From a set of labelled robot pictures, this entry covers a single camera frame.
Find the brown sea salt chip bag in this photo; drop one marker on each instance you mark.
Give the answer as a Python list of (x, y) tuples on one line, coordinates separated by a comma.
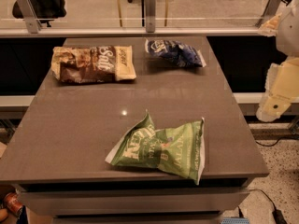
[(93, 65)]

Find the blue object at bottom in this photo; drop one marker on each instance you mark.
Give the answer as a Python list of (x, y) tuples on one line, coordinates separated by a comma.
[(235, 220)]

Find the blue chip bag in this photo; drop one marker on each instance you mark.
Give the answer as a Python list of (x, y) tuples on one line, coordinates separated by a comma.
[(177, 53)]

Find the left metal bracket post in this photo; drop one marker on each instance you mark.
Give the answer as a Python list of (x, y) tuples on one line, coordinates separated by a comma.
[(32, 23)]

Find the metal bracket post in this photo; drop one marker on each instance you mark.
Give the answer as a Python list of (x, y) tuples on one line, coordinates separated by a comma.
[(150, 15), (32, 23), (269, 11)]

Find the middle metal bracket post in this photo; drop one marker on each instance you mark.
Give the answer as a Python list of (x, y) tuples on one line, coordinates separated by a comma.
[(150, 15)]

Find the right metal bracket post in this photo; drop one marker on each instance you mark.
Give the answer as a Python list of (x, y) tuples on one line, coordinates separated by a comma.
[(269, 11)]

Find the red soda can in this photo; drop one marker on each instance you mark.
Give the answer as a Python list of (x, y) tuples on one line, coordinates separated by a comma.
[(12, 203)]

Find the glass barrier panel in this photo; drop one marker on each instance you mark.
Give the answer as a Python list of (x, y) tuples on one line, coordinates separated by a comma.
[(173, 14)]

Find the grey drawer cabinet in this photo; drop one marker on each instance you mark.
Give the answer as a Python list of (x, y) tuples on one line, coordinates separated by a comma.
[(136, 199)]

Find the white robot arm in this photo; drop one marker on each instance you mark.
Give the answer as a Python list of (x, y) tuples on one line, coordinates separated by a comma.
[(287, 38)]

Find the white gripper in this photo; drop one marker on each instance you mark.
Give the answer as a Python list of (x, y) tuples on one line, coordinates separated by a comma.
[(290, 32)]

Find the green jalapeno chip bag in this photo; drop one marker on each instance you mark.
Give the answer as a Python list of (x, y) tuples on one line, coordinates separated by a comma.
[(177, 151)]

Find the dark bag on floor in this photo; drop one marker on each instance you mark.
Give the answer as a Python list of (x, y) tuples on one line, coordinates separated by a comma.
[(48, 10)]

